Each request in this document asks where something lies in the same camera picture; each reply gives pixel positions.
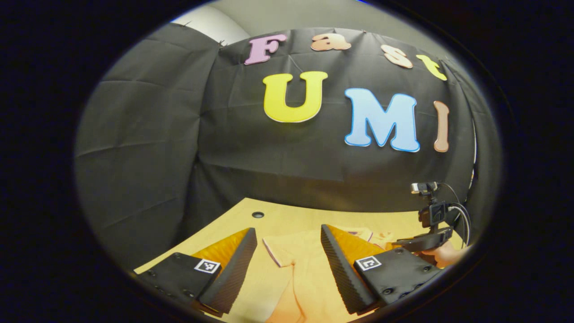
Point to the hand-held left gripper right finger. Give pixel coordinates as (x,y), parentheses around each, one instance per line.
(343,273)

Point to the black backdrop cloth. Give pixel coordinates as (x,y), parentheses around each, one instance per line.
(179,148)

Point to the orange T-shirt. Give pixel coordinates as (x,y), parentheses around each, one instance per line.
(296,260)

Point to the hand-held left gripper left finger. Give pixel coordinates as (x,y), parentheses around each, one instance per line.
(233,278)

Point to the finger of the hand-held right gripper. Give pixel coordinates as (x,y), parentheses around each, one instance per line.
(423,241)

